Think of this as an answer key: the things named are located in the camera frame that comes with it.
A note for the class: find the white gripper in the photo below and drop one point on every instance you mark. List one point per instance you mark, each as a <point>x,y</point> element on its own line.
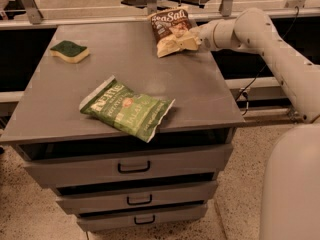
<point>206,36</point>

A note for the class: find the brown sea salt chip bag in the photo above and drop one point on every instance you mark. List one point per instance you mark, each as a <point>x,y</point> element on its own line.
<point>168,25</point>

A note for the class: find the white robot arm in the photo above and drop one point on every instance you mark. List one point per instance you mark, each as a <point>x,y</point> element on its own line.
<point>290,207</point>

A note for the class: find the green jalapeno chip bag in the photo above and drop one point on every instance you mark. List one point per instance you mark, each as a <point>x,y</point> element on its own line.
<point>116,105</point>

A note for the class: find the green yellow sponge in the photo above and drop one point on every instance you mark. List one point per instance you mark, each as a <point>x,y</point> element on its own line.
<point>69,51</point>

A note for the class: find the middle grey drawer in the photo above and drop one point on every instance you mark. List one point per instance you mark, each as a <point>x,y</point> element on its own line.
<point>137,198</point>

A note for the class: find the grey drawer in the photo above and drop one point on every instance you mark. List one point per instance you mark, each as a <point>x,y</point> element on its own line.
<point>107,168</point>
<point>137,198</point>
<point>142,217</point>

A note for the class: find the grey drawer cabinet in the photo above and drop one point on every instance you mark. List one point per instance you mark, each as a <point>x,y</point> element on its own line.
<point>125,138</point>

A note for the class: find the top grey drawer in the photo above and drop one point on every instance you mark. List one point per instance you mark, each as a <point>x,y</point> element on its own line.
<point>107,168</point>

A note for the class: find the bottom grey drawer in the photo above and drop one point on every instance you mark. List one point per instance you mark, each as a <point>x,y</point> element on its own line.
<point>142,217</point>

